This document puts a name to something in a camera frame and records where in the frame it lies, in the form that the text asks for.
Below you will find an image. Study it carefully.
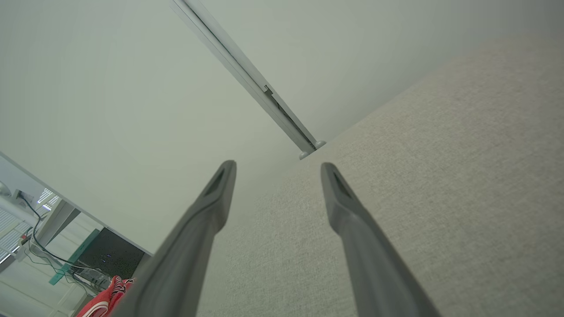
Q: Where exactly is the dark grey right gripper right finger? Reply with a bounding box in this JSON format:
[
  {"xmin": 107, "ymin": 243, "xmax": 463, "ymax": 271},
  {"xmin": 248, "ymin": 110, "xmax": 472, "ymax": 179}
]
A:
[{"xmin": 320, "ymin": 162, "xmax": 443, "ymax": 317}]

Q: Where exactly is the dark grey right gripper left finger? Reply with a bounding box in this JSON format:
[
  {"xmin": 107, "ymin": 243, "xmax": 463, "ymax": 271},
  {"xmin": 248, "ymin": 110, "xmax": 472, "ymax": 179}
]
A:
[{"xmin": 110, "ymin": 160, "xmax": 237, "ymax": 317}]

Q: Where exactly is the red Bulls basketball jersey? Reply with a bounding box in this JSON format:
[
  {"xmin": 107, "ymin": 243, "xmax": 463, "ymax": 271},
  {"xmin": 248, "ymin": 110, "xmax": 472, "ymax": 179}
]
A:
[{"xmin": 75, "ymin": 275, "xmax": 135, "ymax": 317}]

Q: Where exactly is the black speckled cabinet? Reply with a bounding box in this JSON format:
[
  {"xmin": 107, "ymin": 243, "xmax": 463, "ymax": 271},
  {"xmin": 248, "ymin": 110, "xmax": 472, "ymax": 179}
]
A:
[{"xmin": 73, "ymin": 227, "xmax": 146, "ymax": 282}]

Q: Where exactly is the grey power strip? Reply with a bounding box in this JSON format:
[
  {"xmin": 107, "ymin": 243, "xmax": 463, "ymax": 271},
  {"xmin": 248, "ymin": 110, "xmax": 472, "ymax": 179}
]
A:
[{"xmin": 73, "ymin": 269, "xmax": 111, "ymax": 291}]

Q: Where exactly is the green strip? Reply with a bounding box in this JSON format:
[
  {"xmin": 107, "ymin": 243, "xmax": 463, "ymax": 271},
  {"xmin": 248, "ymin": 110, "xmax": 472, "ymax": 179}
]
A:
[{"xmin": 48, "ymin": 229, "xmax": 102, "ymax": 286}]

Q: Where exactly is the black floor cable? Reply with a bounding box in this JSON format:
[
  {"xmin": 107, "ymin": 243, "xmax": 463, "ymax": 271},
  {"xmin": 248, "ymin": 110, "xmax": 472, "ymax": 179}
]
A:
[{"xmin": 18, "ymin": 192, "xmax": 111, "ymax": 282}]

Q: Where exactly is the grey metal partition post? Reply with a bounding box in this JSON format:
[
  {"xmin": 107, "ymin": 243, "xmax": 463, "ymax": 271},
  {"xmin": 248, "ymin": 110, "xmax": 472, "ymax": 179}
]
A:
[{"xmin": 170, "ymin": 0, "xmax": 327, "ymax": 160}]

